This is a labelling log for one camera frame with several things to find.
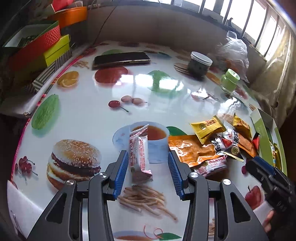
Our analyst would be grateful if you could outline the orange konjac snack pouch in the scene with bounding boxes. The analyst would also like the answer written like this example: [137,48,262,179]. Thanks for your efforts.
[168,135,223,167]

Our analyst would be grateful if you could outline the pink white snack packet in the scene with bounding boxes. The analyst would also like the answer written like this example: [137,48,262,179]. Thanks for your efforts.
[129,125,153,184]

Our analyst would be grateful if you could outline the right hand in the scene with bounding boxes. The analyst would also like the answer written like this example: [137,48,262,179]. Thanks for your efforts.
[262,210,274,233]

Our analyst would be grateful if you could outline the green white cardboard box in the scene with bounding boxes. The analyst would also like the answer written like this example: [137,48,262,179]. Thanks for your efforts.
[250,108,287,176]

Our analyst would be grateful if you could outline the red black candy packet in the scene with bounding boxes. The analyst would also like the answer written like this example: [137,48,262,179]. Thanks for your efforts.
[210,132,244,162]

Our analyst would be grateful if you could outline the yellow peanut candy packet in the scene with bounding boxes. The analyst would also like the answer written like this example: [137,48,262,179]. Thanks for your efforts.
[190,116,226,144]

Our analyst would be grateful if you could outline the beige floral curtain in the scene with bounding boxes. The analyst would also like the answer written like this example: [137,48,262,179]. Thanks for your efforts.
[250,30,295,128]

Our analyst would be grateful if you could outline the green glass jar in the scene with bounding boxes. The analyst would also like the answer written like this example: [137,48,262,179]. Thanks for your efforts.
[221,69,240,94]

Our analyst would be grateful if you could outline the striped black white box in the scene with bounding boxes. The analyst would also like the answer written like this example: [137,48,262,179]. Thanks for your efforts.
[23,49,72,94]

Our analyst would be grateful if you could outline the clear plastic bag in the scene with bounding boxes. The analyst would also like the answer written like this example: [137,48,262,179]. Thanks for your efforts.
[215,31,249,83]

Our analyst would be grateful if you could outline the dark jar white lid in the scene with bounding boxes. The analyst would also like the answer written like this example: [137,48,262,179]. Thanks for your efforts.
[188,51,213,78]

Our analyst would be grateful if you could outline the black smartphone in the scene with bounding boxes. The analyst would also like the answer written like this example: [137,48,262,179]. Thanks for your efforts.
[92,52,151,70]

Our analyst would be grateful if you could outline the yellow green box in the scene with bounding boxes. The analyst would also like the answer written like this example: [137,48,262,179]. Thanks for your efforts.
[33,35,71,68]

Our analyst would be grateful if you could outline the red snack bag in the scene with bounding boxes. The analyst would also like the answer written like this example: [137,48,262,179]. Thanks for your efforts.
[51,0,74,12]

